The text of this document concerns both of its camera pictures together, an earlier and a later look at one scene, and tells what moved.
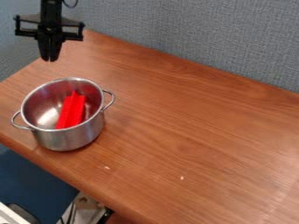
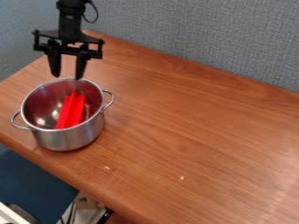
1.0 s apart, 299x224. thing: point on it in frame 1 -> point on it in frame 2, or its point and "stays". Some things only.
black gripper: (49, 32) -> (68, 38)
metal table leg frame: (85, 211) stays
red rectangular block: (72, 111) stays
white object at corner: (8, 216) stays
